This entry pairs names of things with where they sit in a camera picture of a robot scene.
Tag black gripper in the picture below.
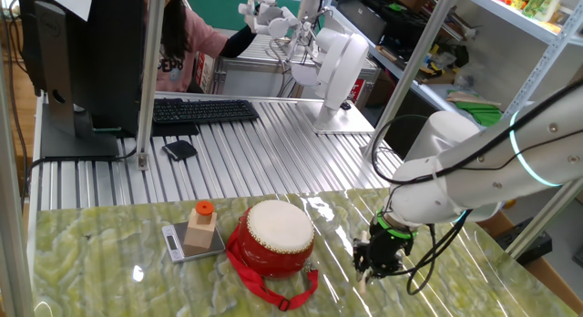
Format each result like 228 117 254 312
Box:
352 225 415 282

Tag pale wooden drumstick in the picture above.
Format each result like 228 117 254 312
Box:
356 230 371 296

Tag red drum white head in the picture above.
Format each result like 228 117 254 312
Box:
236 199 317 280

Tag black device in box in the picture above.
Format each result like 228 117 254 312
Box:
494 216 553 267

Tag wooden peg block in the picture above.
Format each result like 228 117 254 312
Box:
183 208 219 251

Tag green folded bag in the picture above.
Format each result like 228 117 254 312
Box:
448 100 505 128

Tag open cardboard box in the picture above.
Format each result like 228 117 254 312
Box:
476 210 583 313

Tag white haptic control device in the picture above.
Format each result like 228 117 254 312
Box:
237 0 375 136

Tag silver digital pocket scale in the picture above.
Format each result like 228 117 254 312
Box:
161 220 227 264

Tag silver metal case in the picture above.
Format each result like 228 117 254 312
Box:
211 50 382 99

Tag black keyboard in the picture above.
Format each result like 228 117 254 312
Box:
152 97 261 126

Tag green marble pattern mat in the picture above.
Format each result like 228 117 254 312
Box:
31 184 578 317

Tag dark grey laptop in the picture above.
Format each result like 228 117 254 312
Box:
336 0 388 43

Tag white metal shelf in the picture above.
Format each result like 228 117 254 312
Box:
377 0 583 209

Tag person in pink shirt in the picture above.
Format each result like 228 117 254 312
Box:
154 0 259 94

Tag teal partition board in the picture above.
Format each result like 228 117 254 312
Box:
184 0 302 34

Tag black computer monitor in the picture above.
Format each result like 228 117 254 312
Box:
17 0 151 161

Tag white paper sheet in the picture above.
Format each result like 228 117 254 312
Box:
36 0 95 23

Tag green wrist flange ring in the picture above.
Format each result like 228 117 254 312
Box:
375 210 418 240

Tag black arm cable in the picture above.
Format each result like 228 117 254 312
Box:
371 79 583 296

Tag red drum strap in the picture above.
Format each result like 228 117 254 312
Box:
226 223 320 312

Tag aluminium frame post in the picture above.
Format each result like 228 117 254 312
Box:
505 178 583 260
135 0 168 171
0 47 36 317
362 0 460 159

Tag orange ring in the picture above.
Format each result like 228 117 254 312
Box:
195 199 216 217

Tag black monitor cable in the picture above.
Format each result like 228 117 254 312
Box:
20 146 138 213

